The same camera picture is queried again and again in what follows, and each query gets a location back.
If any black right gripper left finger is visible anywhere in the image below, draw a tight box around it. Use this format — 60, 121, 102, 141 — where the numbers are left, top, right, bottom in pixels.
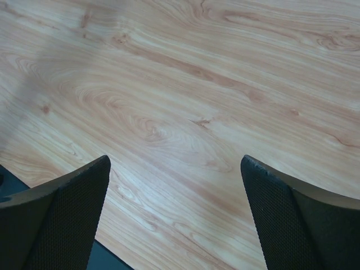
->
1, 155, 110, 269

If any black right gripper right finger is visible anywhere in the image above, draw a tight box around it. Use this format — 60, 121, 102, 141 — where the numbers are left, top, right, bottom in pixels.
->
240, 155, 359, 269

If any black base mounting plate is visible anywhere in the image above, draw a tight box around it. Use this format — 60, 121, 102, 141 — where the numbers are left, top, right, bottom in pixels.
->
1, 165, 132, 270

